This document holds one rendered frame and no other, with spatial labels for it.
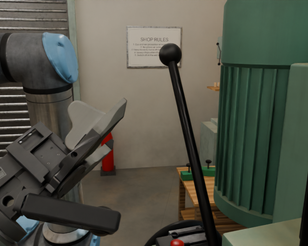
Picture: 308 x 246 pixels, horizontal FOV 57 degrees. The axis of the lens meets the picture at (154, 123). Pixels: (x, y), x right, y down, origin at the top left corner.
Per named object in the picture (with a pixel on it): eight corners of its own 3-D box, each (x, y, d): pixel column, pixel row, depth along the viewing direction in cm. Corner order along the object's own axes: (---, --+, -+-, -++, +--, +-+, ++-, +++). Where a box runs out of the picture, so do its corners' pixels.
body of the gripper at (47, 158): (44, 116, 36) (-45, 186, 31) (93, 161, 35) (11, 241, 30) (49, 137, 43) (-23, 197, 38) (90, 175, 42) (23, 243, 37)
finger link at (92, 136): (86, 128, 32) (41, 184, 34) (96, 137, 32) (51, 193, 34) (101, 126, 37) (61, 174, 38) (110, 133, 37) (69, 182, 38)
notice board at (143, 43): (181, 67, 338) (181, 26, 327) (181, 67, 337) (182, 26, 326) (126, 68, 329) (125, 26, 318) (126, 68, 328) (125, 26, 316)
